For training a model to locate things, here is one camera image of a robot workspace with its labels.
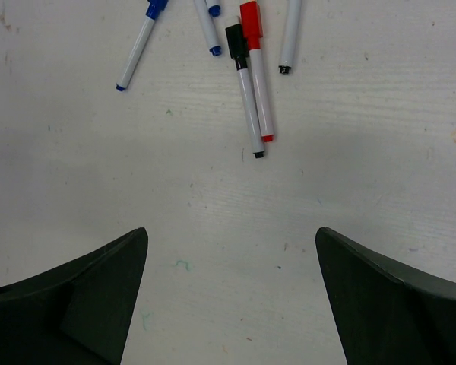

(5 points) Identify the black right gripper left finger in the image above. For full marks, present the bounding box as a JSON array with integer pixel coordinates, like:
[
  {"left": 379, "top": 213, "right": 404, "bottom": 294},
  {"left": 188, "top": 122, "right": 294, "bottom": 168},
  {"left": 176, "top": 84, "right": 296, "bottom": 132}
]
[{"left": 0, "top": 228, "right": 148, "bottom": 364}]

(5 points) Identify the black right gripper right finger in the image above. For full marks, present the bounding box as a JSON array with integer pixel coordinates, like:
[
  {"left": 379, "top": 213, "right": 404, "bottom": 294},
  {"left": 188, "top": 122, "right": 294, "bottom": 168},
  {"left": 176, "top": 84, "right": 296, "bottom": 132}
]
[{"left": 315, "top": 227, "right": 456, "bottom": 364}]

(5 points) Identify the blue marker pen body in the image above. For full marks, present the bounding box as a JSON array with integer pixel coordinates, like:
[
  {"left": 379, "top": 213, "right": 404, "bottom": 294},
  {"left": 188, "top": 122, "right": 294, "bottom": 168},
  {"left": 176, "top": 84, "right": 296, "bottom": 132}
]
[{"left": 116, "top": 0, "right": 168, "bottom": 91}]

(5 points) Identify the blue marker pen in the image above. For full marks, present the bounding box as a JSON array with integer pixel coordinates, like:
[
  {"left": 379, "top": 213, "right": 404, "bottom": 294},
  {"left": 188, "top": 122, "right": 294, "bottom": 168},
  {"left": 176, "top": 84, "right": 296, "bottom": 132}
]
[
  {"left": 206, "top": 0, "right": 221, "bottom": 17},
  {"left": 194, "top": 0, "right": 222, "bottom": 57}
]

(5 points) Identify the red marker pen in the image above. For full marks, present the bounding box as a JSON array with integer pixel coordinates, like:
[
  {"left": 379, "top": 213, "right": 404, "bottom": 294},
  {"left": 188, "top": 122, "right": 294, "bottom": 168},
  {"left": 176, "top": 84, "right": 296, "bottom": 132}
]
[{"left": 239, "top": 1, "right": 275, "bottom": 143}]

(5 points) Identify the black marker right vertical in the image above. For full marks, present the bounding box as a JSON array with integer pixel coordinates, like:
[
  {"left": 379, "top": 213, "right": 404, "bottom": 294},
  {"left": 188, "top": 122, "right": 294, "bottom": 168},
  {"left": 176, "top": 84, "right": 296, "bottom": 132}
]
[{"left": 279, "top": 0, "right": 302, "bottom": 75}]

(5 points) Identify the black marker beside red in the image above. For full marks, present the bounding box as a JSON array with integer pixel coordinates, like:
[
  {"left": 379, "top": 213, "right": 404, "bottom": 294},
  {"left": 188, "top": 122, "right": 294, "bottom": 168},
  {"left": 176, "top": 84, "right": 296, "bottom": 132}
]
[{"left": 225, "top": 16, "right": 265, "bottom": 159}]

